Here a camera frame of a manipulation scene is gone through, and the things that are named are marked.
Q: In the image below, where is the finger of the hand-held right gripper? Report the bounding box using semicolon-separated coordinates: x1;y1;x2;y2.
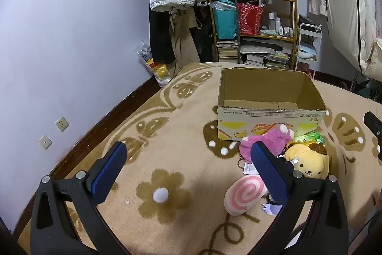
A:
363;112;382;160

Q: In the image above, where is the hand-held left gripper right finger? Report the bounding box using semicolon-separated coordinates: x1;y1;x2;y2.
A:
248;141;350;255

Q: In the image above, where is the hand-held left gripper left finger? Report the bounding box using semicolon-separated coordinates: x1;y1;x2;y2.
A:
30;141;128;255

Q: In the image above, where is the white paper tag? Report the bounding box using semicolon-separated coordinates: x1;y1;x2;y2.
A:
243;162;259;175

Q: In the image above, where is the pink swirl plush toy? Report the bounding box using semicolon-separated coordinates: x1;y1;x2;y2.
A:
224;174;269;217

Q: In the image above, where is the purple white plush doll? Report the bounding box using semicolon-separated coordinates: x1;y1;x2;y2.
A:
262;194;284;216

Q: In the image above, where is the yellow dog plush toy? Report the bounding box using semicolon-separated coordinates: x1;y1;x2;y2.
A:
284;143;330;179

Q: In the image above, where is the cardboard box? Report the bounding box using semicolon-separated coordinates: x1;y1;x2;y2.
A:
217;67;327;141

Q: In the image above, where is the green snack packet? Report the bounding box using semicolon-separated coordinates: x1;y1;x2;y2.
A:
294;132;325;146

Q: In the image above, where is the cream quilt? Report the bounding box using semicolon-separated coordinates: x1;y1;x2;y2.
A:
362;38;382;82

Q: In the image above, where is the white cart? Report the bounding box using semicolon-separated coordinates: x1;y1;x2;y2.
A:
295;14;323;72

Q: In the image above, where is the pile of books and papers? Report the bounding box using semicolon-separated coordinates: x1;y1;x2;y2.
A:
240;38;291;70

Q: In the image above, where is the plastic bag of toys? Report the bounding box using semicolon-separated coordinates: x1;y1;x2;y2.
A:
137;40;172;87

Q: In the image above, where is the white hanging duvet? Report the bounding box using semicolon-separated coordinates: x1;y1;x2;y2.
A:
321;0;378;76

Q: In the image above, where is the stack of books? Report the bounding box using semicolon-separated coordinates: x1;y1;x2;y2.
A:
216;39;239;63

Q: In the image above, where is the yellow shelf rack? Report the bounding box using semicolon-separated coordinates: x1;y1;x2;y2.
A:
204;0;299;70

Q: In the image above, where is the group of white bottles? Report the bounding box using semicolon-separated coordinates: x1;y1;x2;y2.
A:
260;12;294;37

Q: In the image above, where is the black coat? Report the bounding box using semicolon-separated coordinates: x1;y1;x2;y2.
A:
149;8;176;64

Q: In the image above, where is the black hanging garment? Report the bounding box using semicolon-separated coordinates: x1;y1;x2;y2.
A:
188;4;215;63

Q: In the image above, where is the beige trench coat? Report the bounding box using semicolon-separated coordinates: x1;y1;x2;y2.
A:
169;5;201;73

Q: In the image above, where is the red patterned bag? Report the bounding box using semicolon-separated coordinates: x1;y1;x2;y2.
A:
237;2;265;35

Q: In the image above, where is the teal bag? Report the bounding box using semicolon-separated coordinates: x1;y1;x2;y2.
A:
212;0;239;40

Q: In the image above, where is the wall socket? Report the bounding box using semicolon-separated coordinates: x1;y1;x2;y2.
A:
55;117;70;132
39;136;53;150

